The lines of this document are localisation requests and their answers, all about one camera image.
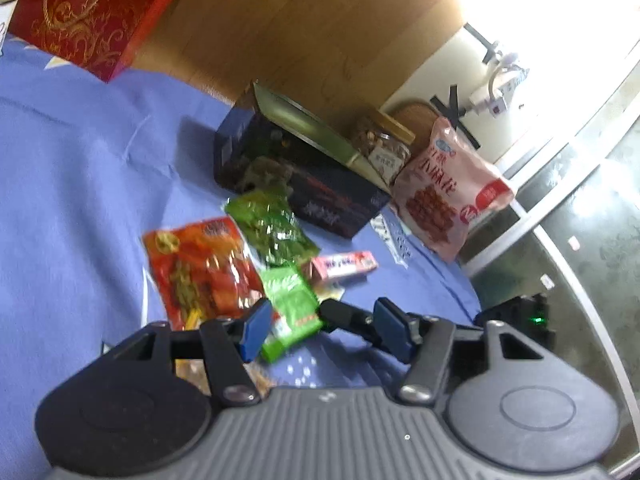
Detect crossed black tape strips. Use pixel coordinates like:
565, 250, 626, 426
431, 85, 481, 150

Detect black cardboard box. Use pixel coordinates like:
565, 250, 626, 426
214, 80, 393, 238

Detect light green snack packet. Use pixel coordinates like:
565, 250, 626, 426
260, 265, 325, 365

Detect clear nut jar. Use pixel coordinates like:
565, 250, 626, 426
350, 110, 417, 188

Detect red snack packet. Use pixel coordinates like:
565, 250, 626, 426
142, 216, 273, 333

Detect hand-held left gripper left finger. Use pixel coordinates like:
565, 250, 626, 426
102, 299, 275, 408

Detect red gift bag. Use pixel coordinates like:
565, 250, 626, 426
10, 0, 206, 83

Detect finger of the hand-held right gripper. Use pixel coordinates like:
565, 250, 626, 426
318, 299, 387, 350

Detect blue printed bed sheet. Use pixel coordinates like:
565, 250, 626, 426
0, 35, 481, 480

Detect large pink snack bag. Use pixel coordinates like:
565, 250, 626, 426
390, 116, 516, 263

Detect white window frame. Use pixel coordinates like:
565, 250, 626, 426
457, 55, 640, 480

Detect white enamel mug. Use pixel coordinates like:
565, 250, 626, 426
0, 0, 22, 36

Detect small pink candy box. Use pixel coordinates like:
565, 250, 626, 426
307, 251, 379, 286

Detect woven rattan chair back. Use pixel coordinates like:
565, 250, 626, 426
392, 101, 441, 133

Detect orange snack packet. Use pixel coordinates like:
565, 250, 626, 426
174, 359, 277, 397

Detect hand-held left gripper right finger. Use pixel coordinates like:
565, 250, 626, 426
374, 297, 548, 406

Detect wooden board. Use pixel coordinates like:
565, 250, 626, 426
120, 0, 467, 121

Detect black tape strip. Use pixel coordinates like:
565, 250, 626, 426
462, 22, 501, 63

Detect dark green snack packet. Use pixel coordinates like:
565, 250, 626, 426
224, 187, 321, 268

